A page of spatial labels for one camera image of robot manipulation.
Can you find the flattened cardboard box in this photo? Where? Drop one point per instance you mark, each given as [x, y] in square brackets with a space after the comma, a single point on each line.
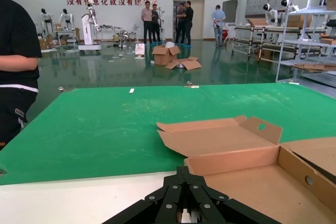
[193, 64]

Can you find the person in black shirt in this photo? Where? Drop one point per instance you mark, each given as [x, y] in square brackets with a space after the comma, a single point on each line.
[15, 37]

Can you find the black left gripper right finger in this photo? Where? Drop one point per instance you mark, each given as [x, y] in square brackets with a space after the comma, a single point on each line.
[207, 203]

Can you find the flat cardboard sheets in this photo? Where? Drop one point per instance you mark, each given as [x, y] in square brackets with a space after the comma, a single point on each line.
[315, 66]

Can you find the white work table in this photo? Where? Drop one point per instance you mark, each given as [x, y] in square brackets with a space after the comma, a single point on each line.
[65, 32]

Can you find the white carton with print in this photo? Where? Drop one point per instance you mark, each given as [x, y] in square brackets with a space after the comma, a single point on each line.
[140, 49]

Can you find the man in blue shirt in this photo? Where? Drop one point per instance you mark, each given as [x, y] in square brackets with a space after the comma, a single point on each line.
[218, 16]

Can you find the white tube frame rack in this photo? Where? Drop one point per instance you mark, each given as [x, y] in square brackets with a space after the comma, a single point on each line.
[262, 27]

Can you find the grey metal shelf rack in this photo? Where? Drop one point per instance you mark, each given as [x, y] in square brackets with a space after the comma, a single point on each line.
[307, 62]

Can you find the white pedestal robot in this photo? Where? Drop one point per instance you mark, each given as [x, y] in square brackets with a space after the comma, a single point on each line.
[87, 30]

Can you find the man in black shirt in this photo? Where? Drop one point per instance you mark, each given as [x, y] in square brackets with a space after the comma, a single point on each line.
[189, 14]

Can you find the man in pink shirt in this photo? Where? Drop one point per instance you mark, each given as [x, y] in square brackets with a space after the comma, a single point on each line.
[147, 15]

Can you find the white paper label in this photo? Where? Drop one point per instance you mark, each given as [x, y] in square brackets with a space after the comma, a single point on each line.
[131, 90]

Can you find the white standing fan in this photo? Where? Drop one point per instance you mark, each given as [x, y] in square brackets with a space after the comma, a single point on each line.
[135, 26]

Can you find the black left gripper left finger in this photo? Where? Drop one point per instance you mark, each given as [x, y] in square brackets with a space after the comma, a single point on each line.
[168, 203]

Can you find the open cardboard box torn corner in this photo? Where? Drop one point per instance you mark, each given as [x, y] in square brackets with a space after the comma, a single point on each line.
[249, 195]

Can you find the beige double door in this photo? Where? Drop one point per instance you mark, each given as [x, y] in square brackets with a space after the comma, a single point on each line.
[198, 19]

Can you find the white black humanoid robot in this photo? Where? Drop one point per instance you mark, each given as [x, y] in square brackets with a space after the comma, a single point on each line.
[271, 12]
[46, 18]
[285, 3]
[66, 17]

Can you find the green table mat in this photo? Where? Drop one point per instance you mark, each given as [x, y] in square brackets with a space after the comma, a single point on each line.
[92, 129]

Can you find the man in striped shirt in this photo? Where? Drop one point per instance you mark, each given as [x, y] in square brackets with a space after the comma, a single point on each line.
[180, 14]

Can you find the open cardboard shipping box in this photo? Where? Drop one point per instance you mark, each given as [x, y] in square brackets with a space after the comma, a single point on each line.
[164, 54]

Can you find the stacked cardboard boxes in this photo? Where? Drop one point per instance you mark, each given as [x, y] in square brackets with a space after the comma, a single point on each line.
[46, 42]

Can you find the metal binder clip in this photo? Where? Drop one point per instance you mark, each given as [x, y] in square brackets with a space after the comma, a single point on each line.
[191, 85]
[61, 88]
[292, 82]

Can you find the red plastic box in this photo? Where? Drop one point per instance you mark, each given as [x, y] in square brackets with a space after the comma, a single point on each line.
[228, 33]

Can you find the black display screen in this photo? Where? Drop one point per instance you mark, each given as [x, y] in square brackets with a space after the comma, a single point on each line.
[230, 10]

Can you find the man in grey shirt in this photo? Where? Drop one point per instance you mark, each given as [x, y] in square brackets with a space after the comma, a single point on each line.
[155, 16]

